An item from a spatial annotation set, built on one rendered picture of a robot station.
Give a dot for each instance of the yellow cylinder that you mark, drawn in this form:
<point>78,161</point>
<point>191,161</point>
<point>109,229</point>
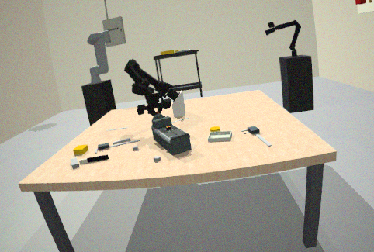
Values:
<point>215,129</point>

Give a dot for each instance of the yellow block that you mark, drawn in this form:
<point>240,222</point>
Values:
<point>81,149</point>

